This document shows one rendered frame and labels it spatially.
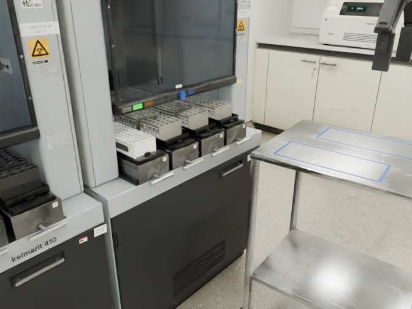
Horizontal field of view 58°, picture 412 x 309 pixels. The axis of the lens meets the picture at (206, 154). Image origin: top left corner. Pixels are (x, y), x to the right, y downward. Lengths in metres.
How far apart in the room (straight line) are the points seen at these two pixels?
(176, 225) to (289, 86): 2.34
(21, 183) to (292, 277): 1.06
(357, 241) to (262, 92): 1.88
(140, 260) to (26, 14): 0.87
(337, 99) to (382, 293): 2.05
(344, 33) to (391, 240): 1.66
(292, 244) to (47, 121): 1.16
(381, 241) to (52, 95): 1.94
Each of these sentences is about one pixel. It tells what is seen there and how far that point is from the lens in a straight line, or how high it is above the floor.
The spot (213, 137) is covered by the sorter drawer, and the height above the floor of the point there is 0.80.
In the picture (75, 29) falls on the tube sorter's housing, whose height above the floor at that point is 1.23.
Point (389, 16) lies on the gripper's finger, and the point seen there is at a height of 1.29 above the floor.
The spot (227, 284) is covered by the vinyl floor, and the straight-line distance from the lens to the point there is 1.95.
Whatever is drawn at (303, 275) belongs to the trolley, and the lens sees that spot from 1.62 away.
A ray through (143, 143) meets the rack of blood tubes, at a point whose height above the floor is 0.86.
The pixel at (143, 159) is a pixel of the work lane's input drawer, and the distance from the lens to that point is 1.25.
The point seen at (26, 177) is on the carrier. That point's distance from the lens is 1.13.
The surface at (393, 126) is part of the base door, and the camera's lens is 3.26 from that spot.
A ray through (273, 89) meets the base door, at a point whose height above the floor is 0.45.
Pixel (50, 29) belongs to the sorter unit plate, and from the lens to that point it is 1.10.
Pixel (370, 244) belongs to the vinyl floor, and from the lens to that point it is 2.38.
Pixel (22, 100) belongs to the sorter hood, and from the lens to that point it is 1.07.
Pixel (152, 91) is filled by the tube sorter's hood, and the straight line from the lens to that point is 1.30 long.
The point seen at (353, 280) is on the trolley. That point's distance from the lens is 1.66.
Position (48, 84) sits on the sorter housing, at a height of 1.10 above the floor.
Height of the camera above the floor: 1.33
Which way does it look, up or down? 24 degrees down
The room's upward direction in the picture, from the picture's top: straight up
